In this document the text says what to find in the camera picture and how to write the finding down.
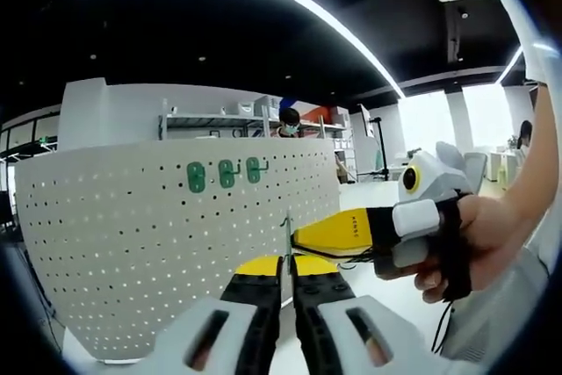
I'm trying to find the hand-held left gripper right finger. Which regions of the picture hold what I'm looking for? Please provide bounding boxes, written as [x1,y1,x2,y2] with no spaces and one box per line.
[292,254,436,375]

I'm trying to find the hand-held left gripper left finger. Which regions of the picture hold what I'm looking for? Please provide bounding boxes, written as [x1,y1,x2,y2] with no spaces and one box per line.
[148,254,284,375]

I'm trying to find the white perforated mounting plate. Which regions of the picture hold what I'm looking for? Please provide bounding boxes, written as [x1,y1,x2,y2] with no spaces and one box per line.
[12,136,342,365]

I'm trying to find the person's right hand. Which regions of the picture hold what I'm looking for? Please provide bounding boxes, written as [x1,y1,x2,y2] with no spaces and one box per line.
[414,193,515,305]

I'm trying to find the black tripod stand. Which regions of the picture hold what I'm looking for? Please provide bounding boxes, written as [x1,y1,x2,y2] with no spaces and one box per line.
[356,116,393,183]

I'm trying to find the white storage shelf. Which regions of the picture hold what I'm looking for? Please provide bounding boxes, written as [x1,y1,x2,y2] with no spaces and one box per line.
[332,106,357,177]

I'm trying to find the grey metal shelf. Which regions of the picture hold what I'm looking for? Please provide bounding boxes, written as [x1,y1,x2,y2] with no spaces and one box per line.
[156,97,355,141]

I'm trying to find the ceiling light strip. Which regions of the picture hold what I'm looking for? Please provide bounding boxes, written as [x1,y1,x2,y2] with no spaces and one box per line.
[68,0,407,97]

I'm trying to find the white square pillar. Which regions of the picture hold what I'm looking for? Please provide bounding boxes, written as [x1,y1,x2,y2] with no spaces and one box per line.
[58,77,109,152]

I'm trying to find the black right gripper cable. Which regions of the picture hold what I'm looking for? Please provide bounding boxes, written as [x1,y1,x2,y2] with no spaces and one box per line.
[431,299,458,355]

